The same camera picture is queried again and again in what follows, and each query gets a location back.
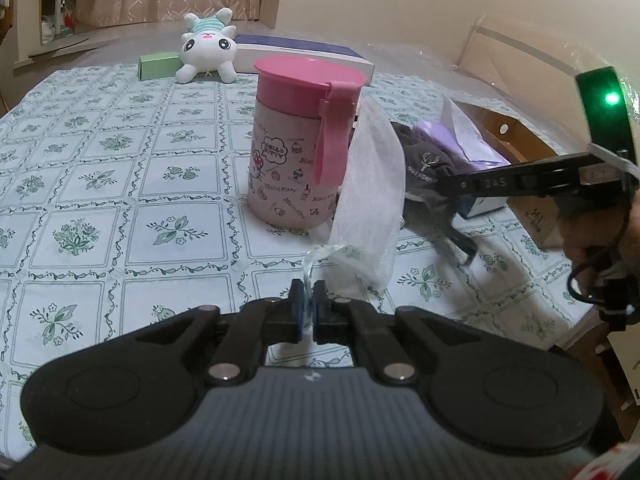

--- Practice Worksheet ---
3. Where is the dark grey sock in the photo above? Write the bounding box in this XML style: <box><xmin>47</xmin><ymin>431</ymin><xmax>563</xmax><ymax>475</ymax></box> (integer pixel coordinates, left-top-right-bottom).
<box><xmin>390</xmin><ymin>122</ymin><xmax>477</xmax><ymax>263</ymax></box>

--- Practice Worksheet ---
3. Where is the person right hand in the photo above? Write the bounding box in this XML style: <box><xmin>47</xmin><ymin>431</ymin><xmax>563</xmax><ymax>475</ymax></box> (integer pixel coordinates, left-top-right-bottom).
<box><xmin>558</xmin><ymin>193</ymin><xmax>639</xmax><ymax>276</ymax></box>

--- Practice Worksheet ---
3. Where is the brown cardboard box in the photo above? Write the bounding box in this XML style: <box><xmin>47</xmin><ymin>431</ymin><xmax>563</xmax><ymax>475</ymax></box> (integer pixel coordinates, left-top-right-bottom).
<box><xmin>454</xmin><ymin>101</ymin><xmax>562</xmax><ymax>249</ymax></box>

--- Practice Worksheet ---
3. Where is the purple tissue pack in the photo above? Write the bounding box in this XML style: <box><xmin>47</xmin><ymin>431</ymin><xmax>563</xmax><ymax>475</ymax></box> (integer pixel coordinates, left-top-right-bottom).
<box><xmin>413</xmin><ymin>99</ymin><xmax>509</xmax><ymax>219</ymax></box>

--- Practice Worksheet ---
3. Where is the plastic wrapped headboard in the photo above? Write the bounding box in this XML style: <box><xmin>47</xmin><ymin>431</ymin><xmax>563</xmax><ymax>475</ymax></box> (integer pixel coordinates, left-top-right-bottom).
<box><xmin>457</xmin><ymin>14</ymin><xmax>611</xmax><ymax>152</ymax></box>

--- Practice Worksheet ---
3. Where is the floral tablecloth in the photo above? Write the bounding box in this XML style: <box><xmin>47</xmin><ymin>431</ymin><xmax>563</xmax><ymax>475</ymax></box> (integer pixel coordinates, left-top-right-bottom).
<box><xmin>1</xmin><ymin>65</ymin><xmax>589</xmax><ymax>460</ymax></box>

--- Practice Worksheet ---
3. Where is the pink lidded cup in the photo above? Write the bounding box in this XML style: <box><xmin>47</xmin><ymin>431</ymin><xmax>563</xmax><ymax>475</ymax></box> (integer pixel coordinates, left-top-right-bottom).
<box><xmin>247</xmin><ymin>55</ymin><xmax>368</xmax><ymax>229</ymax></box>

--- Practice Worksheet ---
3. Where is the blue white flat box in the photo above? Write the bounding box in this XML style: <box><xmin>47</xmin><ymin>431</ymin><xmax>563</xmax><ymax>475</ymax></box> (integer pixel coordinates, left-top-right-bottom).
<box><xmin>234</xmin><ymin>34</ymin><xmax>375</xmax><ymax>84</ymax></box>

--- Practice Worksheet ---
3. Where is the small green box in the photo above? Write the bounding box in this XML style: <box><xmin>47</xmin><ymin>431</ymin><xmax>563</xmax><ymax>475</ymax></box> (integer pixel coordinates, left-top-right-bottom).
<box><xmin>138</xmin><ymin>52</ymin><xmax>183</xmax><ymax>81</ymax></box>

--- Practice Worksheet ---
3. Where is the white bunny plush toy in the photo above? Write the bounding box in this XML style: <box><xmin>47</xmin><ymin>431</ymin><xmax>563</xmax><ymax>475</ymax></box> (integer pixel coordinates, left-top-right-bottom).
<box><xmin>175</xmin><ymin>8</ymin><xmax>238</xmax><ymax>84</ymax></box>

